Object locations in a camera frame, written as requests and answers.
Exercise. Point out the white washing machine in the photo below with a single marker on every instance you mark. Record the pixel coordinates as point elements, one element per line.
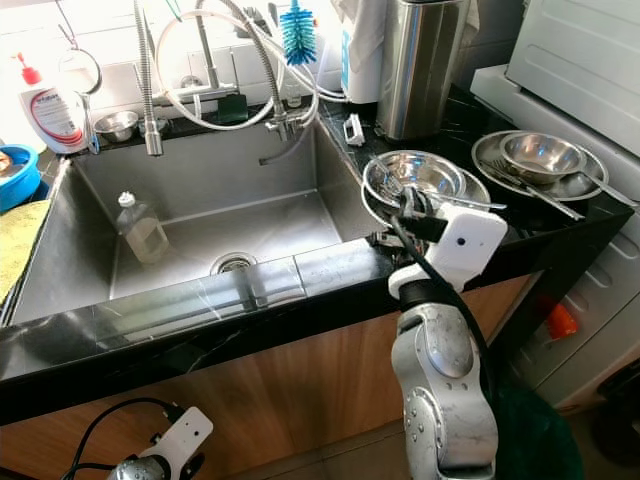
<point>570,60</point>

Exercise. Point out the brown wood cabinet door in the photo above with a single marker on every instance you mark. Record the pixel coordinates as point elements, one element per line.
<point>320,390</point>

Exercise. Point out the steel knife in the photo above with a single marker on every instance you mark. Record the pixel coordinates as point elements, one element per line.
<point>540,192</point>

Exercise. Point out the white water filter blue label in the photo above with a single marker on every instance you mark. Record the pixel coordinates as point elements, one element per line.
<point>355,70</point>

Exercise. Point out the yellow cloth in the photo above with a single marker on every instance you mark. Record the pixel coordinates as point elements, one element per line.
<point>15,250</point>

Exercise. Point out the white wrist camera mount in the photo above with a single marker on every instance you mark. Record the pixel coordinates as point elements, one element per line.
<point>185,435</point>
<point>465,245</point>

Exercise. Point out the clear plastic bottle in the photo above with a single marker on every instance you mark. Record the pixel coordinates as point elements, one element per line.
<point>145,235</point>

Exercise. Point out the orange plastic object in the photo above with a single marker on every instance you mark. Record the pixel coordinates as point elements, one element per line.
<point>560,320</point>

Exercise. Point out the small steel cup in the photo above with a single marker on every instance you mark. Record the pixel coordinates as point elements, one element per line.
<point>117,125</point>

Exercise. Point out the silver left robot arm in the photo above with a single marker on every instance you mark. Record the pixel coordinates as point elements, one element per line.
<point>140,468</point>

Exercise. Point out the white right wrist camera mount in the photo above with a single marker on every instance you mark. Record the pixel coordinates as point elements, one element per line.
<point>465,245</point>

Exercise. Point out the white cabinet front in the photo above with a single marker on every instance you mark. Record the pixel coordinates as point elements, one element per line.
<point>590,320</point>

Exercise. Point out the green sponge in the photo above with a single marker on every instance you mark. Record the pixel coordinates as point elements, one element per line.
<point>228,108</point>

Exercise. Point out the large steel plate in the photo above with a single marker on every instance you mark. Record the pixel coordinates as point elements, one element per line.
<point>480,188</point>
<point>485,162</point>

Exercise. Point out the white soap bottle red cap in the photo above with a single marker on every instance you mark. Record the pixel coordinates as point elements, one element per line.
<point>53,115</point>

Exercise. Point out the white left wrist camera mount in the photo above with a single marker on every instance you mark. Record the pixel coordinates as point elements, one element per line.
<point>185,435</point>

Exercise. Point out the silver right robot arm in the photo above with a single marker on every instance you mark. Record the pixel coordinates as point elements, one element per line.
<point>445,390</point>

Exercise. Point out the blue plastic bowl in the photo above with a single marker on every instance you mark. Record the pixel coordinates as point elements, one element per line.
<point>17,190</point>

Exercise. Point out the steel curved faucet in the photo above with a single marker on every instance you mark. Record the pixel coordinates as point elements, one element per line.
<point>270,85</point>

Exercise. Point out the steel fork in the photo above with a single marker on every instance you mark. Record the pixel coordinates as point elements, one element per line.
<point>385,185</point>

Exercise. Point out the tall steel container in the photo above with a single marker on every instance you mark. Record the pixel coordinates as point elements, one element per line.
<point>425,70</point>

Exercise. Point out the steel spoon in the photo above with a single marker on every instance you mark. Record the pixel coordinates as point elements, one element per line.
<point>610,190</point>

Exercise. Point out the small white clip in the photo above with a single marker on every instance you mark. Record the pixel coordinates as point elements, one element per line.
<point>353,129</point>

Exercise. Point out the steel sink drain strainer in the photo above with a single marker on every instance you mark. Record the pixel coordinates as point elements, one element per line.
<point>233,264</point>

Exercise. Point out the dark green bin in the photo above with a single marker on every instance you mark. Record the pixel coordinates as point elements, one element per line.
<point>540,440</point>

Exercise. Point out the blue bottle brush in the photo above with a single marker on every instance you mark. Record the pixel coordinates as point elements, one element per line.
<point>297,37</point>

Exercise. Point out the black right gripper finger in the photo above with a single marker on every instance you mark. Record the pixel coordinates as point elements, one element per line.
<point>406,202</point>
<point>426,200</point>

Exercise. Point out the stainless steel sink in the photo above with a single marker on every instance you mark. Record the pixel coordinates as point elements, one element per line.
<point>220,195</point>

